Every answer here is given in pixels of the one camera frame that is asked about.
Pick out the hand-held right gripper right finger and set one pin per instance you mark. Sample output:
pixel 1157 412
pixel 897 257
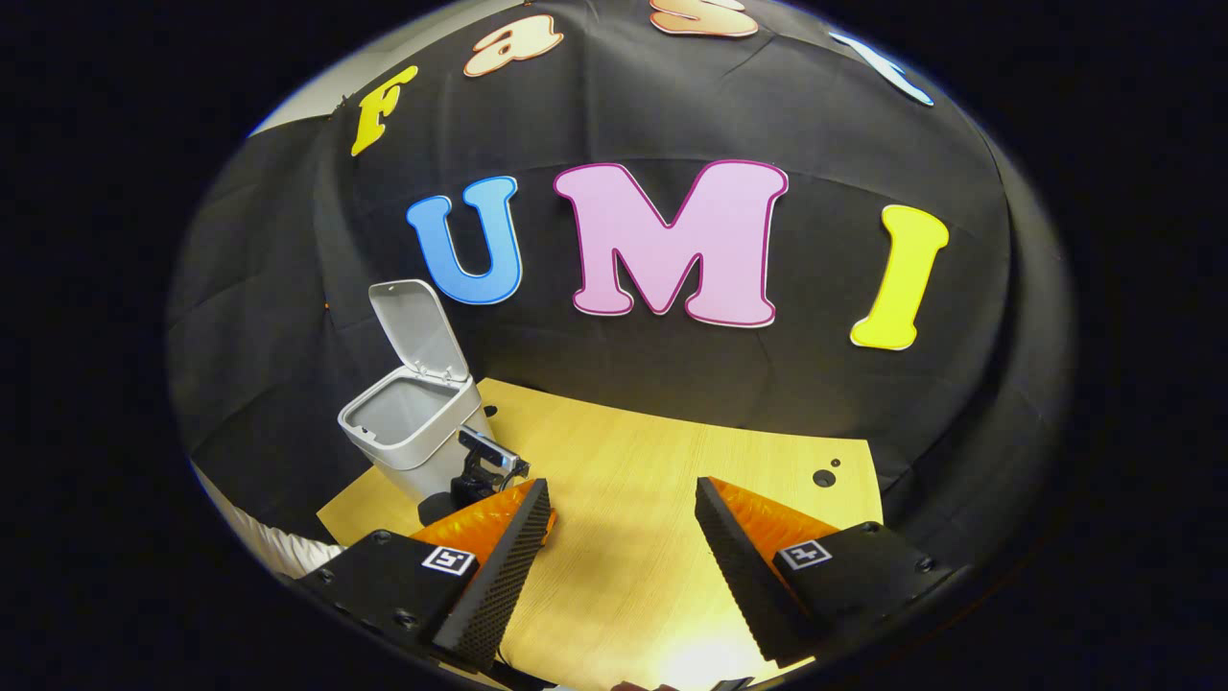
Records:
pixel 743 576

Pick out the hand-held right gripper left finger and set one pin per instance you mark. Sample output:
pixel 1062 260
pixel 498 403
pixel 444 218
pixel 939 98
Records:
pixel 504 576

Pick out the white desktop garbage bin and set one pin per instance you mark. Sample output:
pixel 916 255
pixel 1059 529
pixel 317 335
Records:
pixel 413 441

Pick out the wooden desktop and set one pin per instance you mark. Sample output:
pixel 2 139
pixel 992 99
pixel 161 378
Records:
pixel 624 499

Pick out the black backdrop cloth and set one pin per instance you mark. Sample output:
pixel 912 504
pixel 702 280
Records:
pixel 672 384

